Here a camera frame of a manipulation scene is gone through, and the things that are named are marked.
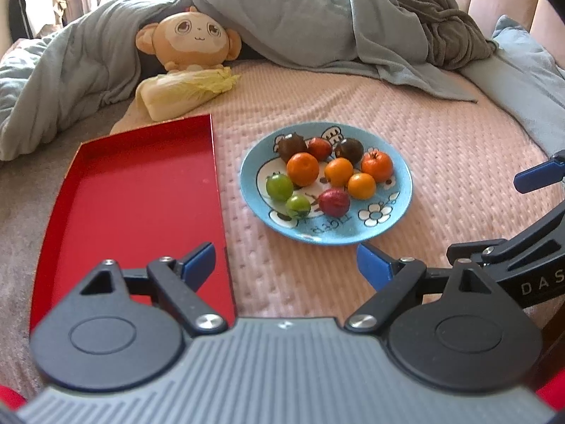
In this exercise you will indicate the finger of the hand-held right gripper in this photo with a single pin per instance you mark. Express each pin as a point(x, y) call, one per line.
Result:
point(536, 177)
point(529, 234)

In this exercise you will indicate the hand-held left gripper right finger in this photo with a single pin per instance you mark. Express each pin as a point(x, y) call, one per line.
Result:
point(375, 265)

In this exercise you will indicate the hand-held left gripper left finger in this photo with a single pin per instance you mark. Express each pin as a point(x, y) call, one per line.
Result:
point(198, 263)

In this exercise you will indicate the blue cartoon print plate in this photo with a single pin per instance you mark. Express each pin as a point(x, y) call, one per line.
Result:
point(399, 194)

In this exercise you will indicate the small red fruit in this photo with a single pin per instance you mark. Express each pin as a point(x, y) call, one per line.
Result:
point(319, 148)
point(334, 202)

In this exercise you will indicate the orange tangerine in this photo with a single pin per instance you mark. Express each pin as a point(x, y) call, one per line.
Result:
point(339, 171)
point(362, 185)
point(303, 168)

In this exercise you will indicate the red rectangular tray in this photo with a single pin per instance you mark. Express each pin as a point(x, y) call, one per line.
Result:
point(132, 194)

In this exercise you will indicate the small green tomato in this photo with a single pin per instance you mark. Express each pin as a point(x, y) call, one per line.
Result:
point(279, 186)
point(298, 205)

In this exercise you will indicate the dark purple tomato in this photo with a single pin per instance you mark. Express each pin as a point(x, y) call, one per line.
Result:
point(350, 149)
point(292, 145)

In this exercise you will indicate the light blue pillow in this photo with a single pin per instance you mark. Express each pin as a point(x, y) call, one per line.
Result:
point(521, 79)

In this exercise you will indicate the pink textured bedspread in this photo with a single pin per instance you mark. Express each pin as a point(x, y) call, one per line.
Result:
point(441, 141)

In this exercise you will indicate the napa cabbage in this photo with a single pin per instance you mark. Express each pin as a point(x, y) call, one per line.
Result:
point(176, 95)

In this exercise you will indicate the grey-brown crumpled blanket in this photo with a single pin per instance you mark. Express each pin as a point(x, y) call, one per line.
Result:
point(446, 26)

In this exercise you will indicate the orange monkey plush toy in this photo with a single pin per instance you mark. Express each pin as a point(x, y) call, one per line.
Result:
point(194, 37)

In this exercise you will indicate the blue-grey duvet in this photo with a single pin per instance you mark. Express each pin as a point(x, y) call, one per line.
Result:
point(287, 17)

